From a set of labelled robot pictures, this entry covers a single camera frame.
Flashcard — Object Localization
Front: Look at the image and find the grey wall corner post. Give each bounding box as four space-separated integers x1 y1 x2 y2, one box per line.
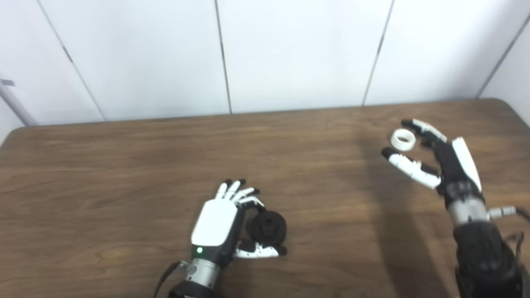
0 85 38 127

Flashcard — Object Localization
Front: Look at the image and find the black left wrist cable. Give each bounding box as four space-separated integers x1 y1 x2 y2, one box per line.
152 261 195 298

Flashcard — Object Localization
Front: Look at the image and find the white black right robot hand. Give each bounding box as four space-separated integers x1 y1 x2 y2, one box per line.
381 119 485 209

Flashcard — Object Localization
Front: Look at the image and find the white plastic ring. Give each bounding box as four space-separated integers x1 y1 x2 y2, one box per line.
390 129 417 152

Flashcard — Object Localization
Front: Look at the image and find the round black plastic part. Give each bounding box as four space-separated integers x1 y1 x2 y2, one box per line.
245 210 287 247

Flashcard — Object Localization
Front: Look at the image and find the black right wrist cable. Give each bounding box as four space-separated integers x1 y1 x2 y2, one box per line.
489 206 530 265

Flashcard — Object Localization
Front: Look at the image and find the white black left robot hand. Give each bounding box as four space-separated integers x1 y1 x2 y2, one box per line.
190 179 287 267

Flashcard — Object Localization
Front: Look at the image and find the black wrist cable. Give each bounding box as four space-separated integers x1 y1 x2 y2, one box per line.
152 261 195 298
489 206 530 265

